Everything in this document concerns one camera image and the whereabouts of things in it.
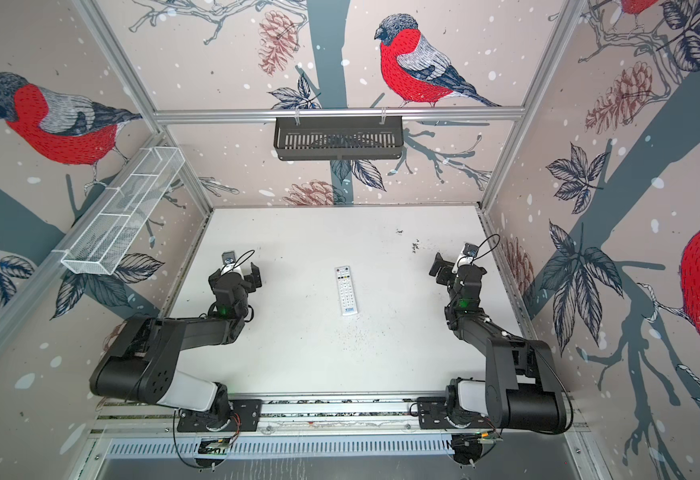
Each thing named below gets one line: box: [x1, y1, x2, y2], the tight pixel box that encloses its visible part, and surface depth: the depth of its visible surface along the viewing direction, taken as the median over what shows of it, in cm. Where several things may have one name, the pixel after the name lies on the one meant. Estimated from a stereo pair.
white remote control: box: [334, 265, 358, 316], surface depth 97 cm
